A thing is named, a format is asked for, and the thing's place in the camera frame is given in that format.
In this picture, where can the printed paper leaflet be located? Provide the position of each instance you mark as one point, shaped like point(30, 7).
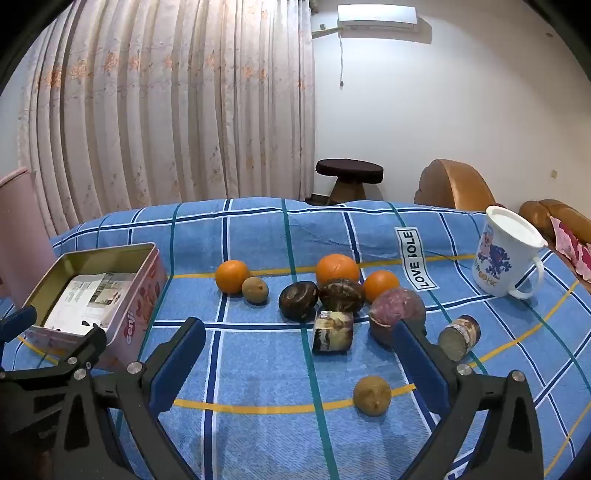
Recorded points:
point(87, 300)

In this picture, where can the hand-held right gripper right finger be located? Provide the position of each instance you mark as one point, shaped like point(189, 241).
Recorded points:
point(418, 364)

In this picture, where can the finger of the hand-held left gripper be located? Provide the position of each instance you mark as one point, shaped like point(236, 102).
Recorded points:
point(90, 341)
point(18, 321)

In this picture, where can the purple round fruit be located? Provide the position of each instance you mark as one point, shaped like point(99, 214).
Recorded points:
point(397, 309)

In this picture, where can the small brown can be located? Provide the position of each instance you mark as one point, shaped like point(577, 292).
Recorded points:
point(459, 336)

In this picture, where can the floral beige curtain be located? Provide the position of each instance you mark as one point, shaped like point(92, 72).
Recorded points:
point(161, 115)

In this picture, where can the small orange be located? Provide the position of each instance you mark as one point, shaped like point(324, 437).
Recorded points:
point(232, 276)
point(381, 285)

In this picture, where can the brown leather sofa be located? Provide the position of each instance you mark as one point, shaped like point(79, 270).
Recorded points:
point(545, 214)

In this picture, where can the dark round stool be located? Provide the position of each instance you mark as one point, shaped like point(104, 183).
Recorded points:
point(349, 171)

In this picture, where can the white mug lid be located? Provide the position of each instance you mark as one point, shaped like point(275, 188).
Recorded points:
point(515, 226)

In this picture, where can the white air conditioner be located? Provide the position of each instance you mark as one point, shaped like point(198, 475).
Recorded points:
point(378, 16)

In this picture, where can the pink floral cloth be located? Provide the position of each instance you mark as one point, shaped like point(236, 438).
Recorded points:
point(572, 247)

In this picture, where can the white air conditioner pipe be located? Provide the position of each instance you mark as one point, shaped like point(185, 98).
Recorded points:
point(325, 32)

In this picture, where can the large orange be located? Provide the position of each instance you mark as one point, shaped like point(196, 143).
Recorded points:
point(337, 270)

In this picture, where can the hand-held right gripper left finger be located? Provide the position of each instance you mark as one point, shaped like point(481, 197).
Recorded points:
point(178, 364)

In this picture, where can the pink metal tin box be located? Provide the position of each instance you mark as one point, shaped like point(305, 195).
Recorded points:
point(134, 314)

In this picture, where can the dark brown round fruit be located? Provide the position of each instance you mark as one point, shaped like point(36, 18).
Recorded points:
point(298, 301)
point(341, 295)

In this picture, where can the brown leather armchair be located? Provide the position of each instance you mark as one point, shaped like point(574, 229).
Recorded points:
point(455, 184)

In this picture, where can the white printed mug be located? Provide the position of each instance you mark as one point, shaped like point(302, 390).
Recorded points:
point(496, 263)

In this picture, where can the blue plaid blanket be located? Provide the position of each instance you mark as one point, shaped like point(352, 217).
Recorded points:
point(258, 369)

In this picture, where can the brown kiwi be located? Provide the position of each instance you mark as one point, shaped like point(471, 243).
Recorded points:
point(255, 290)
point(372, 396)

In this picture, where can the pink cabinet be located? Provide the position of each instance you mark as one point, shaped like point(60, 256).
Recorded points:
point(23, 230)

